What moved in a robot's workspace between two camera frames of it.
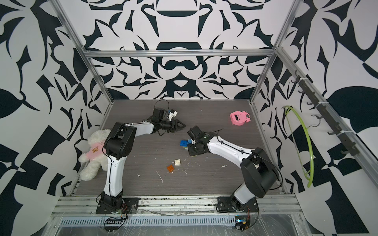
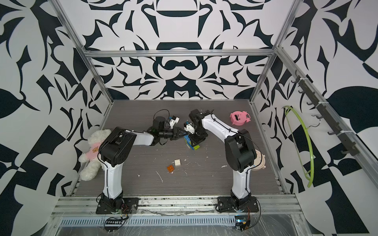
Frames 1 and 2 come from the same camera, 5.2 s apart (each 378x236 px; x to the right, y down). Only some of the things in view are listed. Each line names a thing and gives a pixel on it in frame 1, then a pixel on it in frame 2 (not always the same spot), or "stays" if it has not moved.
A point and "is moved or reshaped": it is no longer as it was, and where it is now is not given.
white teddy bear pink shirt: [96, 155] stays
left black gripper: [174, 126] → [176, 133]
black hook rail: [327, 115] stays
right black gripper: [190, 150] → [195, 141]
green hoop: [305, 173] stays
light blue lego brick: [183, 143] is moved or reshaped
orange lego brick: [170, 168] stays
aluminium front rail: [269, 206] stays
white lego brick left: [177, 162] stays
